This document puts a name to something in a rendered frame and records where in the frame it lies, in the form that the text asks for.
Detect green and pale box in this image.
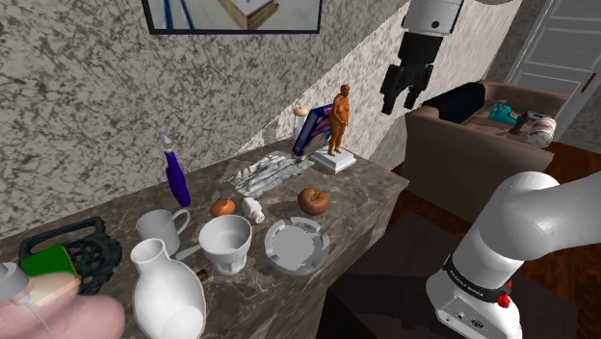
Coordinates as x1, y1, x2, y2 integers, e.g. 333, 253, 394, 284
18, 242, 83, 307

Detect white mug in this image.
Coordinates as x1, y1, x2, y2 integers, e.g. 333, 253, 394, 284
135, 208, 192, 257

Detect white footed cup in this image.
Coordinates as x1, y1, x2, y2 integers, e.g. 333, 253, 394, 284
174, 214, 253, 276

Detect purple spray bottle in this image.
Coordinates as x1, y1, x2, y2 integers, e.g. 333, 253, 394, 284
158, 131, 193, 209

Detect brown sofa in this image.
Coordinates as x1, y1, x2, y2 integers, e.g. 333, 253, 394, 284
400, 80, 570, 225

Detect purple blue box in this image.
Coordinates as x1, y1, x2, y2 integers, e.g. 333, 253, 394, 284
291, 103, 335, 159

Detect white round vase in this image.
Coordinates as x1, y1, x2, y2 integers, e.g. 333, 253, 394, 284
129, 237, 208, 339

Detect small white figure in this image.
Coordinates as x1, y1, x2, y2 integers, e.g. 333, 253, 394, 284
241, 196, 267, 225

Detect black framed wall picture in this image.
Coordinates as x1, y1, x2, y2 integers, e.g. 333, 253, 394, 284
141, 0, 324, 37

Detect black openwork trivet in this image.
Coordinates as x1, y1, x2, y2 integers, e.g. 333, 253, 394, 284
17, 216, 123, 297

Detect orange figure on white base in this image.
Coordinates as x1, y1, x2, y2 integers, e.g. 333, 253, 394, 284
309, 84, 358, 176

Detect grey marbled cloth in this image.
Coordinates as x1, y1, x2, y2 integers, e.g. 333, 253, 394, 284
225, 150, 316, 199

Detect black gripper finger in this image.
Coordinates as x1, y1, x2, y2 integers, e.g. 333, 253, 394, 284
379, 65, 410, 117
404, 64, 435, 111

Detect white bottle with pink cap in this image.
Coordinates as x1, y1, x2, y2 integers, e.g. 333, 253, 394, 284
292, 105, 310, 141

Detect brown red apple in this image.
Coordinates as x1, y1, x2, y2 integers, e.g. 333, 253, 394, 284
297, 187, 330, 217

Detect white panel door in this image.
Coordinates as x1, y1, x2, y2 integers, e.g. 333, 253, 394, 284
503, 0, 601, 143

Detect grey round ashtray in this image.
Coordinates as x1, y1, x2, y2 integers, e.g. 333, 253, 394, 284
263, 216, 331, 277

